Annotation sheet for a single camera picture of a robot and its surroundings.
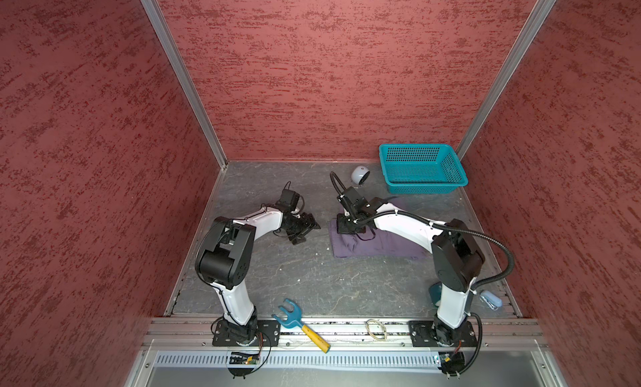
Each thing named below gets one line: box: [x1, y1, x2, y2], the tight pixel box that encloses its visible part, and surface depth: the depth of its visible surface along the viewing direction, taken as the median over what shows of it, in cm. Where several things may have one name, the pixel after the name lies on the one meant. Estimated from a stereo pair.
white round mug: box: [350, 165, 371, 186], surface depth 109 cm
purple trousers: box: [328, 219, 428, 259], surface depth 89 cm
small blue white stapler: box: [479, 290, 503, 312], surface depth 81 cm
